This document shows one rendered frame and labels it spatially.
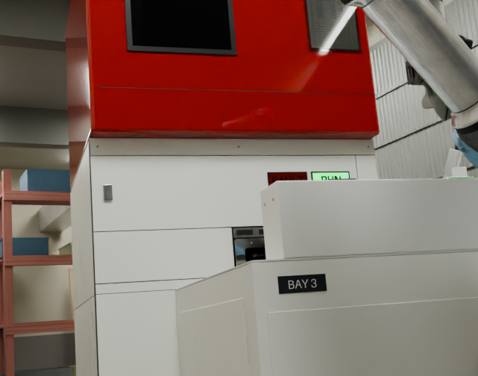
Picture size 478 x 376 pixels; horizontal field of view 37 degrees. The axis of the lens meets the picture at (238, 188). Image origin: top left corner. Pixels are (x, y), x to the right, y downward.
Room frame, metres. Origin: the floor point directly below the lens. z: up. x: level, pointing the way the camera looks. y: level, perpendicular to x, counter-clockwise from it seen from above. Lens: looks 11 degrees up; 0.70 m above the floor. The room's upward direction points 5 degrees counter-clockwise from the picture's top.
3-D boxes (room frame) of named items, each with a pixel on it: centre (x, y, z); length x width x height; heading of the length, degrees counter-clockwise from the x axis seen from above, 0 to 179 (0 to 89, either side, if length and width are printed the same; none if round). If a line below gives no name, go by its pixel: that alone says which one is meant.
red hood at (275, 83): (2.18, 0.08, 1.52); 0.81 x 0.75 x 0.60; 108
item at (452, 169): (1.70, -0.53, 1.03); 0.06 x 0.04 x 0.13; 18
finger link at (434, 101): (1.41, -0.41, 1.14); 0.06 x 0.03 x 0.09; 18
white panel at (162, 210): (1.88, -0.01, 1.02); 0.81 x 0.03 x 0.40; 108
